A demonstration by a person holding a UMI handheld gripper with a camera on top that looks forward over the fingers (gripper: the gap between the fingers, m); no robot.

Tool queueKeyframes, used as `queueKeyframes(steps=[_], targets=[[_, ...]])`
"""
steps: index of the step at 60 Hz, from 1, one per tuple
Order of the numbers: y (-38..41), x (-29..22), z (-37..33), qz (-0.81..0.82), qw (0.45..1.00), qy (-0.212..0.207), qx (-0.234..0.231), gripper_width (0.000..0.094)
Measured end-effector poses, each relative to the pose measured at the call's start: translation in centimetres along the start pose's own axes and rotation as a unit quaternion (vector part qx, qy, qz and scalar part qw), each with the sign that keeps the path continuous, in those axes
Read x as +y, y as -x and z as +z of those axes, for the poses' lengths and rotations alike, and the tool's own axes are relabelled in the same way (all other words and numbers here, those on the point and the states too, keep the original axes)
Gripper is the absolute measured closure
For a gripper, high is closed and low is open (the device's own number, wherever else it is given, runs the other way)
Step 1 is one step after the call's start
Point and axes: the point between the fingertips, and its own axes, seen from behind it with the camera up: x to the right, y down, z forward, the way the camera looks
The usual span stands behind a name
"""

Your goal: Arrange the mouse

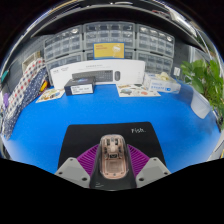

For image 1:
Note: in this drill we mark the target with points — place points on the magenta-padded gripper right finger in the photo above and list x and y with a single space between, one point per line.
153 171

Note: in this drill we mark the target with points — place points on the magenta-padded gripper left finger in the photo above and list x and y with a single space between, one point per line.
73 171

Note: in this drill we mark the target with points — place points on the transparent pink computer mouse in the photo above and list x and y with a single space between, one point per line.
113 160

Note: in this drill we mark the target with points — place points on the black mouse pad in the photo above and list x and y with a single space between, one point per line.
83 136

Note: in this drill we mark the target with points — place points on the colourful picture sheet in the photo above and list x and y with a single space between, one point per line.
50 95
138 90

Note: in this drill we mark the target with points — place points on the small black box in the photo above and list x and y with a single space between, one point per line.
80 87

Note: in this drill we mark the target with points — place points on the navy polka-dot cloth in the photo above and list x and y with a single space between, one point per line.
31 96

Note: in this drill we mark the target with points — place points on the white blue tissue box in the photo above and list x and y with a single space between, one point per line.
163 85

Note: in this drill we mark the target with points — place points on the red blue plaid cloth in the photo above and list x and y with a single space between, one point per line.
25 86

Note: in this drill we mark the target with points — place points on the white keyboard box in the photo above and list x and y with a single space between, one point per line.
130 71

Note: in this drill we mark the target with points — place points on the potted green plant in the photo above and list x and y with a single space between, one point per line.
205 80

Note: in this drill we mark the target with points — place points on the beige framed tray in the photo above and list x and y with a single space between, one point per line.
30 60

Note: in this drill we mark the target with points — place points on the yellow blue box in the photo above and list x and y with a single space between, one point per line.
108 51

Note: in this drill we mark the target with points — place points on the dark shelf unit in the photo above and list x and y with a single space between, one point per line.
116 11

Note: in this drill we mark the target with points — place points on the white wall socket plate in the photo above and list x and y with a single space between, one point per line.
177 71

